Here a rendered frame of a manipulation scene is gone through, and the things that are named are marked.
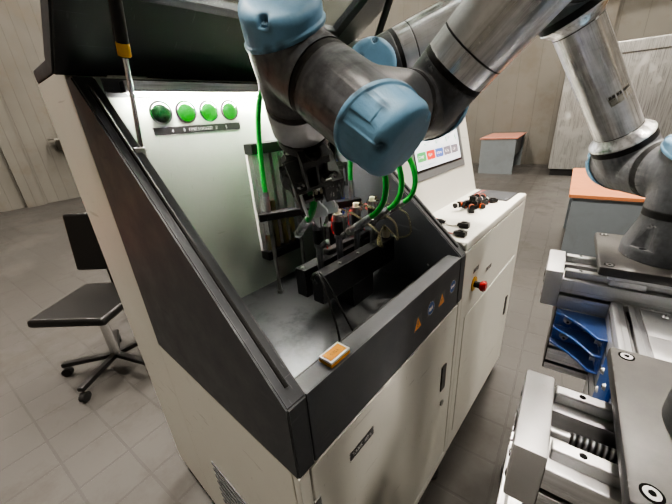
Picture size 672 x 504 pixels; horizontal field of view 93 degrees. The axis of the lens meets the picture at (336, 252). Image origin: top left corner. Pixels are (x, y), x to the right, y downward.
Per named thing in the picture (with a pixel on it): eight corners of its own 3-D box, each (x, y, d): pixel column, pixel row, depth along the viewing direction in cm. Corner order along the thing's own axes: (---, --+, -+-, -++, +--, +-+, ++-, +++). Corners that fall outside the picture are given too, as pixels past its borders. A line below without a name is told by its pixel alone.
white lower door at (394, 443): (337, 647, 81) (311, 473, 54) (330, 638, 82) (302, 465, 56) (445, 453, 125) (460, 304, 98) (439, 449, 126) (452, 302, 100)
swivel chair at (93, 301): (144, 325, 239) (100, 205, 203) (192, 350, 209) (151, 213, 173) (48, 377, 194) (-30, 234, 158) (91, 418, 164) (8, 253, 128)
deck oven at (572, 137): (647, 167, 643) (686, 41, 559) (660, 179, 545) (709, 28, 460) (549, 165, 735) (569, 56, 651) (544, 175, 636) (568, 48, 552)
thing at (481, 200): (478, 216, 115) (480, 201, 113) (450, 212, 122) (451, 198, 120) (498, 202, 131) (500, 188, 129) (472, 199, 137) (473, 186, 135)
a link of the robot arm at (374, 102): (464, 100, 30) (380, 44, 33) (405, 102, 22) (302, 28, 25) (419, 170, 35) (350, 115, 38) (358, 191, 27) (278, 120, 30)
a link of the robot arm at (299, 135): (256, 88, 38) (321, 68, 39) (266, 117, 42) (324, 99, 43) (275, 134, 35) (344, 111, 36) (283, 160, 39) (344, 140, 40)
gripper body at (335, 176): (300, 215, 50) (286, 167, 39) (283, 172, 53) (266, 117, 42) (345, 198, 51) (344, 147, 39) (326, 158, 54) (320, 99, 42)
